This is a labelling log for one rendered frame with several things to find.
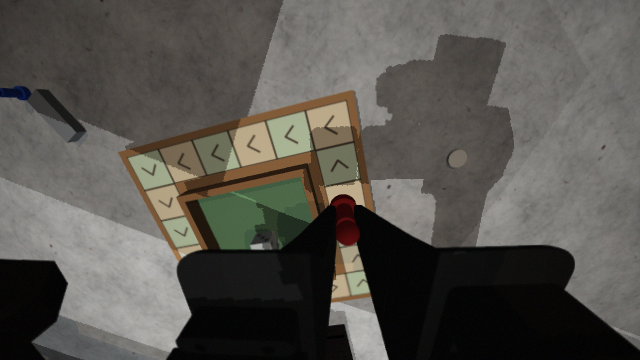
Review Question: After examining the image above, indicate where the white die with black pips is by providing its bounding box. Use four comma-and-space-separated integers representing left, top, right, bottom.
250, 231, 279, 250

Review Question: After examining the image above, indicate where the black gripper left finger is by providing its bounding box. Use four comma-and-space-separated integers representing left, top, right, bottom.
177, 205, 337, 360

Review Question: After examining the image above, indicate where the white flat round disc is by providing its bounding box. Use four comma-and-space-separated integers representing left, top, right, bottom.
447, 149, 467, 168

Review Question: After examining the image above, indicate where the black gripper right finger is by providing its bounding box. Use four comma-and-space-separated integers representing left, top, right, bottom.
354, 205, 575, 360

